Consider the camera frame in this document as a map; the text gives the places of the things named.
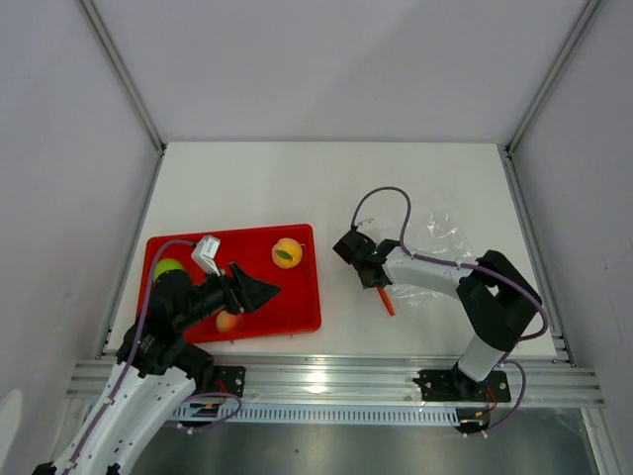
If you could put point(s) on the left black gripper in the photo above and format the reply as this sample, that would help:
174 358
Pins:
243 294

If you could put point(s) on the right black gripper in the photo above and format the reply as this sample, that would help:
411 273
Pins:
370 286

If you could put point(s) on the orange peach with leaf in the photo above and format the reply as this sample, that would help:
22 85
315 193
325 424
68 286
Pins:
287 253

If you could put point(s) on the clear zip bag orange zipper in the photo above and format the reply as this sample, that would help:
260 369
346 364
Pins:
430 232

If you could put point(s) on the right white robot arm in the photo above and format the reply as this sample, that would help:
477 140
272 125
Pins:
498 302

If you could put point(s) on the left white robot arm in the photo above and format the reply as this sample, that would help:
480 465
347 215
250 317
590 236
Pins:
156 369

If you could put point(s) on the small orange peach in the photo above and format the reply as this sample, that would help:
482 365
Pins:
228 323

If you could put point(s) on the red plastic tray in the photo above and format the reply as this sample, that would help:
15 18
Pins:
163 306

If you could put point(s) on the green apple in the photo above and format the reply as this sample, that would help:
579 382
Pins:
165 265

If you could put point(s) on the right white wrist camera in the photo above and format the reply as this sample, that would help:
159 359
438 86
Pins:
366 223

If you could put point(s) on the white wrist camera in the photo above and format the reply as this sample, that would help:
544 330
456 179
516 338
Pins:
204 254
366 223

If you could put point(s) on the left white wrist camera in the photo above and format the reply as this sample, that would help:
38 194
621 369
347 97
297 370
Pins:
204 254

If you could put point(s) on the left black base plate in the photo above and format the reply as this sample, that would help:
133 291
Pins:
228 379

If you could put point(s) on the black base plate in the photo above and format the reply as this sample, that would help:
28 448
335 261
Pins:
228 379
439 385

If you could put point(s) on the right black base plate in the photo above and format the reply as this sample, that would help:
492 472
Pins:
439 385

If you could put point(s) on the white slotted cable duct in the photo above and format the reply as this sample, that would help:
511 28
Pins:
195 414

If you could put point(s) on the left aluminium frame post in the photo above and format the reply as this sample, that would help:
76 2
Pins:
105 41

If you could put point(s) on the aluminium frame post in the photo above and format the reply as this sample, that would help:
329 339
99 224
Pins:
105 41
563 57

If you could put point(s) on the right aluminium frame post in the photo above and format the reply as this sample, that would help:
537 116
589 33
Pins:
563 57

